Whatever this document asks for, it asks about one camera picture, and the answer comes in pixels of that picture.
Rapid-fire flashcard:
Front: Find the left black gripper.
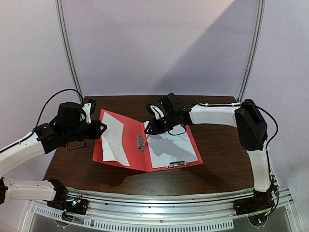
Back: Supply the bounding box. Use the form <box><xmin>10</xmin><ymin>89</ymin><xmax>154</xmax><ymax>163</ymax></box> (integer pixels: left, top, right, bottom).
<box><xmin>64</xmin><ymin>119</ymin><xmax>107</xmax><ymax>143</ymax></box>

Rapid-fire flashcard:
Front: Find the small white paper sheet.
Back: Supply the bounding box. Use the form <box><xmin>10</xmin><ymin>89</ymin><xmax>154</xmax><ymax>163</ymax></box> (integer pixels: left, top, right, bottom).
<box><xmin>101</xmin><ymin>112</ymin><xmax>130</xmax><ymax>167</ymax></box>

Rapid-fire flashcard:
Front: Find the red file folder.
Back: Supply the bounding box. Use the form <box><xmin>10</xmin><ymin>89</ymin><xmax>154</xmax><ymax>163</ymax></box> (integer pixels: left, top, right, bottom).
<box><xmin>92</xmin><ymin>109</ymin><xmax>203</xmax><ymax>172</ymax></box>

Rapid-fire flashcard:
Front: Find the large white paper sheet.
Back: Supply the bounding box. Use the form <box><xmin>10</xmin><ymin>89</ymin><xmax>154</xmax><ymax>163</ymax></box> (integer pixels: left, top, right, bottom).
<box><xmin>147</xmin><ymin>125</ymin><xmax>198</xmax><ymax>169</ymax></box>

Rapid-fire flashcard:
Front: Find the metal bottom folder clip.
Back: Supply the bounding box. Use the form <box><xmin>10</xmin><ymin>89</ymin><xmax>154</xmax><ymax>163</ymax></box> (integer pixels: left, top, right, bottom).
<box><xmin>166</xmin><ymin>160</ymin><xmax>189</xmax><ymax>169</ymax></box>

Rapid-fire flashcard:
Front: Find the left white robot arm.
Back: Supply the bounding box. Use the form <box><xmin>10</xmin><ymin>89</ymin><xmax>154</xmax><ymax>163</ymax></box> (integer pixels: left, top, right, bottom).
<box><xmin>0</xmin><ymin>120</ymin><xmax>107</xmax><ymax>210</ymax></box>

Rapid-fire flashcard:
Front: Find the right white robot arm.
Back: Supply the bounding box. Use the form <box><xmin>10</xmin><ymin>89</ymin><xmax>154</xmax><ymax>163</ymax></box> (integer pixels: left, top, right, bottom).
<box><xmin>144</xmin><ymin>99</ymin><xmax>271</xmax><ymax>211</ymax></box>

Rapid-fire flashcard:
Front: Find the metal spine folder clip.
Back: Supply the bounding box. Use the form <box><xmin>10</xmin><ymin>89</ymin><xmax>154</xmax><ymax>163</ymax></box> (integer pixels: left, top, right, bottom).
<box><xmin>137</xmin><ymin>135</ymin><xmax>148</xmax><ymax>151</ymax></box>

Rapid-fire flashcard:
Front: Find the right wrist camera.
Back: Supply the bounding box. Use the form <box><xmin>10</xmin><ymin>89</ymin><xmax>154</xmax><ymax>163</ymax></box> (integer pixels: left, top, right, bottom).
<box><xmin>146</xmin><ymin>92</ymin><xmax>183</xmax><ymax>120</ymax></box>

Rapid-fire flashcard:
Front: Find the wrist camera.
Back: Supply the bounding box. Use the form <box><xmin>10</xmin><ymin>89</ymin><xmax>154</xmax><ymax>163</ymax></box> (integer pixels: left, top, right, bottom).
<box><xmin>146</xmin><ymin>92</ymin><xmax>183</xmax><ymax>120</ymax></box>
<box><xmin>55</xmin><ymin>99</ymin><xmax>96</xmax><ymax>126</ymax></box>

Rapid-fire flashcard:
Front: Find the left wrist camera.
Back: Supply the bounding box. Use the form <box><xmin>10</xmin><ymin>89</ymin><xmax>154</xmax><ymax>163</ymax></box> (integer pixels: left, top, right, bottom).
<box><xmin>55</xmin><ymin>99</ymin><xmax>96</xmax><ymax>126</ymax></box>

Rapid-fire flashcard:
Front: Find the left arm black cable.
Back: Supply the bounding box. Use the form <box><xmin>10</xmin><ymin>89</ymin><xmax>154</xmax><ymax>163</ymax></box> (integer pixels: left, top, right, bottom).
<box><xmin>33</xmin><ymin>88</ymin><xmax>85</xmax><ymax>132</ymax></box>

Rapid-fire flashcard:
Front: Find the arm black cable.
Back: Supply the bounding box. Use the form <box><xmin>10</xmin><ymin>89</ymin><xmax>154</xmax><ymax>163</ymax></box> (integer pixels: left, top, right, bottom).
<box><xmin>248</xmin><ymin>103</ymin><xmax>279</xmax><ymax>150</ymax></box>
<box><xmin>33</xmin><ymin>88</ymin><xmax>85</xmax><ymax>132</ymax></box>

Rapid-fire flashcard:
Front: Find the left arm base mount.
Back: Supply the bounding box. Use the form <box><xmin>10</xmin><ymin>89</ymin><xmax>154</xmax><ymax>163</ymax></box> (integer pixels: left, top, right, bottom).
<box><xmin>47</xmin><ymin>179</ymin><xmax>90</xmax><ymax>222</ymax></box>

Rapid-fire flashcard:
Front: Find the aluminium front rail frame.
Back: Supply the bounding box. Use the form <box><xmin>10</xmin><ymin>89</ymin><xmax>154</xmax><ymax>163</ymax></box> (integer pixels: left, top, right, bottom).
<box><xmin>21</xmin><ymin>188</ymin><xmax>302</xmax><ymax>232</ymax></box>

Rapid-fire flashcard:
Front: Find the left aluminium corner post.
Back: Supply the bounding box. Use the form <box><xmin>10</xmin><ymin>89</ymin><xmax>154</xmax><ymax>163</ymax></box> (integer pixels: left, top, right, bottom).
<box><xmin>55</xmin><ymin>0</ymin><xmax>83</xmax><ymax>96</ymax></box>

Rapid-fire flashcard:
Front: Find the aluminium corner post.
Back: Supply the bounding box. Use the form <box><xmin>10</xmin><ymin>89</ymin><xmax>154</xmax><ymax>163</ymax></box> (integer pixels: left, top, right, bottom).
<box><xmin>236</xmin><ymin>0</ymin><xmax>266</xmax><ymax>102</ymax></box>
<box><xmin>55</xmin><ymin>0</ymin><xmax>83</xmax><ymax>96</ymax></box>

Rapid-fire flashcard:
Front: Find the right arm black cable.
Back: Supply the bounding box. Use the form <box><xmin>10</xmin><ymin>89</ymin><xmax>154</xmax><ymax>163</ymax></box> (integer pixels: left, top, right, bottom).
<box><xmin>248</xmin><ymin>103</ymin><xmax>279</xmax><ymax>150</ymax></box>

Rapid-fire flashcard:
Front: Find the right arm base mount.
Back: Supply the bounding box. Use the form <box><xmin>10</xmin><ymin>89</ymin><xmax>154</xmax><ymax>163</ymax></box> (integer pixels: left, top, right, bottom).
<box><xmin>233</xmin><ymin>187</ymin><xmax>280</xmax><ymax>227</ymax></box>

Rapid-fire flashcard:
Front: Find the right aluminium corner post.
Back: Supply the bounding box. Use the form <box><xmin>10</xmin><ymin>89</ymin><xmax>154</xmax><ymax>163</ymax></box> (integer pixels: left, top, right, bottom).
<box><xmin>236</xmin><ymin>0</ymin><xmax>266</xmax><ymax>102</ymax></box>

